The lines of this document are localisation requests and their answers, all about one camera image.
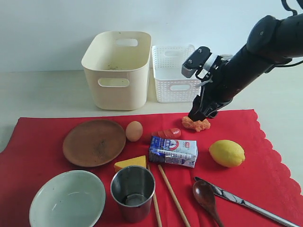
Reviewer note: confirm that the blue white milk carton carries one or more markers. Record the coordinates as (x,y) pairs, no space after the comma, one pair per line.
(173,151)

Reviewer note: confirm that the brown wooden plate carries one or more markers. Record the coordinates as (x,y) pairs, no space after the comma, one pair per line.
(94,143)

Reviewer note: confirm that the yellow lemon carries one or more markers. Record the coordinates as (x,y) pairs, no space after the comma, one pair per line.
(227,153)

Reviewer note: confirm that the orange cheese wedge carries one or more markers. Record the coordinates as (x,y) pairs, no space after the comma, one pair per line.
(136,161)

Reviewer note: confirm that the red sausage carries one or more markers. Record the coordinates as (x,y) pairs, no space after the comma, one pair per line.
(173,133)

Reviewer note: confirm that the silver table knife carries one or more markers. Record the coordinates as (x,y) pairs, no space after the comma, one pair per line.
(236,199)

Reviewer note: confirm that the dark wooden spoon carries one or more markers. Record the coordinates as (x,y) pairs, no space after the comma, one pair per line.
(204,195)

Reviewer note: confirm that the right wooden chopstick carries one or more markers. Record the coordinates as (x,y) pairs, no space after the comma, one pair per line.
(179,208)

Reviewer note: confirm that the orange fried chicken piece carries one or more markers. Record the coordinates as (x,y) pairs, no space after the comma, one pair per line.
(195,125)

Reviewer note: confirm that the white perforated plastic basket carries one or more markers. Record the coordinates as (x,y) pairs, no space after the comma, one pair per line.
(170,85)

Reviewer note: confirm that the pale green ceramic bowl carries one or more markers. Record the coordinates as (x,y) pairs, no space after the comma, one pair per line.
(71,199)

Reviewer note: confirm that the cream plastic bin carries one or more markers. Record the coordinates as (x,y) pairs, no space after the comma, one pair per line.
(116,65)

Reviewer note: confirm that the left wooden chopstick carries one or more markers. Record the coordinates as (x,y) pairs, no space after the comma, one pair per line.
(157,211)

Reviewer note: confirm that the brown egg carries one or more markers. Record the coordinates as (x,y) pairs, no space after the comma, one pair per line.
(134,131)

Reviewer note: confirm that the red table cloth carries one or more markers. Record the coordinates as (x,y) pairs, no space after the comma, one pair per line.
(34,155)

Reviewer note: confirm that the wooden chopstick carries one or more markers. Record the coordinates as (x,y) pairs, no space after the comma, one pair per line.
(179,208)
(157,211)

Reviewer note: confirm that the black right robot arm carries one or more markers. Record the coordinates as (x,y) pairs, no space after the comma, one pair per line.
(272,43)

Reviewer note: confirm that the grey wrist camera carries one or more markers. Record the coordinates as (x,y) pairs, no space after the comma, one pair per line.
(193,65)

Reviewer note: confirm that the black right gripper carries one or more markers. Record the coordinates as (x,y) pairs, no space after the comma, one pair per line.
(208,102)

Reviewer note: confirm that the stainless steel cup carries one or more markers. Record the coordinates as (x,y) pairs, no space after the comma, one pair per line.
(132,188)

